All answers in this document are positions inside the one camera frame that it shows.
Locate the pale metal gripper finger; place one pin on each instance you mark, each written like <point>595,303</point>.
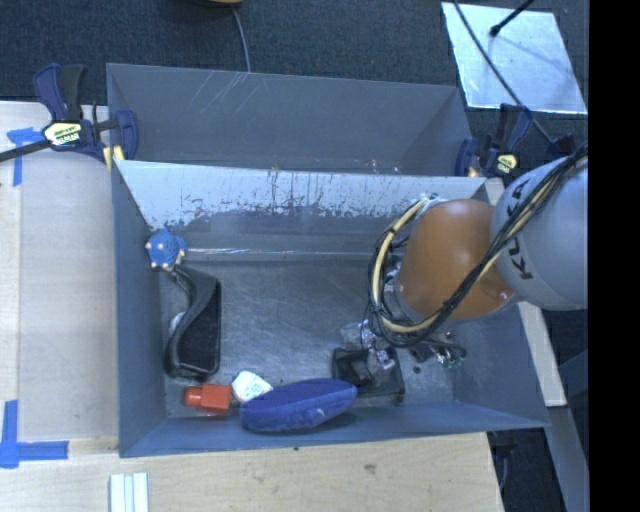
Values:
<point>382,357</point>
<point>354,332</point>

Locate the grey metal bin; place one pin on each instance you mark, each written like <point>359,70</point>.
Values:
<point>290,300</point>

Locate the blue oval cloth pouch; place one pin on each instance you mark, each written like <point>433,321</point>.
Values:
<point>295,405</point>

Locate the white packet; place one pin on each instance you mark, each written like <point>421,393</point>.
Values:
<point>250,385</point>

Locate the red-orange plastic block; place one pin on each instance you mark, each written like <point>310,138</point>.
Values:
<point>212,397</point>

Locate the blue spiky toy animal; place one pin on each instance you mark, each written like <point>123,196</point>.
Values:
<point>165,247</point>

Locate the pale wood flat board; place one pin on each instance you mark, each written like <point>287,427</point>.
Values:
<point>65,300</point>

